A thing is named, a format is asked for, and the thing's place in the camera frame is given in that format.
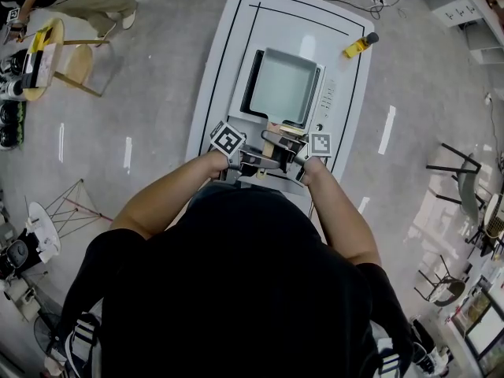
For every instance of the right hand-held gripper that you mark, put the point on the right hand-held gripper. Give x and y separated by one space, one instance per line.
319 144

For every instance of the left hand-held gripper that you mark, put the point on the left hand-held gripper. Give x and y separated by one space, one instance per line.
227 139

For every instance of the white portable gas stove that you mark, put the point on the white portable gas stove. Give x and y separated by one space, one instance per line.
328 97

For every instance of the person's left forearm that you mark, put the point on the person's left forearm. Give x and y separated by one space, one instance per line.
173 195

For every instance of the person's right forearm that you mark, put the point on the person's right forearm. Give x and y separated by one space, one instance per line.
338 215

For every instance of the yellow oil bottle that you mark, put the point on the yellow oil bottle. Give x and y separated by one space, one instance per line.
356 47

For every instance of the white table with black lines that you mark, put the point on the white table with black lines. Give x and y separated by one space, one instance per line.
283 22

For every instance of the person's black shirt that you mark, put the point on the person's black shirt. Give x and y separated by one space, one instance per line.
236 290

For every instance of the white power strip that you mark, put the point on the white power strip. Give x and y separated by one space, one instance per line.
378 0

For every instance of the grey chair black legs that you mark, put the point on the grey chair black legs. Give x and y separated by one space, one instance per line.
466 187

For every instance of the wooden stool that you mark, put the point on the wooden stool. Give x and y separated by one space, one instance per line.
78 63

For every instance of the white mesh chair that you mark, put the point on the white mesh chair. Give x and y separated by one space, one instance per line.
494 215

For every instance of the white drawer cabinet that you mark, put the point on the white drawer cabinet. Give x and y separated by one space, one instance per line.
460 8

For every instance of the small white round table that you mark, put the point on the small white round table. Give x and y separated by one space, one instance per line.
43 227

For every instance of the white open shelf unit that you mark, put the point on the white open shelf unit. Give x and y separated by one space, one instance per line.
486 43

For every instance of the round wooden table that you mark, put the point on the round wooden table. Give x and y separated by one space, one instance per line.
39 93

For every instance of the patterned board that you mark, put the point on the patterned board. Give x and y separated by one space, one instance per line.
50 63

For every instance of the black box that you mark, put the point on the black box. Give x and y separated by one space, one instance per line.
29 69

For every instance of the yellow box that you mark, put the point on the yellow box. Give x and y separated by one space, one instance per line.
41 39

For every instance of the black frame chair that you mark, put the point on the black frame chair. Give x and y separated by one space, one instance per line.
449 290

